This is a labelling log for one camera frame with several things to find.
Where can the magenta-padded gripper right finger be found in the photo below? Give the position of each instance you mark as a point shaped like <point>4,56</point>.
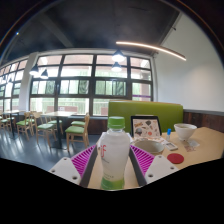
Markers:
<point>160,166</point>

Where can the flat round red coaster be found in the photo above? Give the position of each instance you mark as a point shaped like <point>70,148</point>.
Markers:
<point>175,158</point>

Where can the small white flat card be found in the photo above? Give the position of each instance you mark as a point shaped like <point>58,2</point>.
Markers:
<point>171,145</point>

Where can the group of pendant lamps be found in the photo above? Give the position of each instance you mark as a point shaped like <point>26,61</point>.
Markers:
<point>118,57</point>

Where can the green-capped clear drink bottle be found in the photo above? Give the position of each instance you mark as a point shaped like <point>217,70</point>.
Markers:
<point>114,150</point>

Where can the group of green-seated wooden chairs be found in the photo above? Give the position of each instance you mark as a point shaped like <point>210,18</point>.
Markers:
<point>76,130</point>

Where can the long curved ceiling light strip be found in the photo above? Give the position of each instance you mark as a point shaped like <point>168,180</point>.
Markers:
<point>150,47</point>

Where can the large dark-framed grid window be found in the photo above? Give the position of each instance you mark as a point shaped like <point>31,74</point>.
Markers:
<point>76,86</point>

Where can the black-framed sticker-covered tablet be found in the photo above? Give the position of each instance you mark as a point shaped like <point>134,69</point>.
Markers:
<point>146,126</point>

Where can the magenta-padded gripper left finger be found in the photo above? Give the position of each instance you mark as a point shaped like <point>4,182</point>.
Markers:
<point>66,168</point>

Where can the green upholstered bench backrest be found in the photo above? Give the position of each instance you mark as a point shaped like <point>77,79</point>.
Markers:
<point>146,108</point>

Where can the light wooden dining table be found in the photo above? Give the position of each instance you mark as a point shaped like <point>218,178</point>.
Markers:
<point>58,114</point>

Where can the small clear plastic packet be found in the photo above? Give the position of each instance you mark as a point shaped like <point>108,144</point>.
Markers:
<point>191,145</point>

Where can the white ceramic bowl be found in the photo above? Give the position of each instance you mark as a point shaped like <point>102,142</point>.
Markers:
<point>185,131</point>

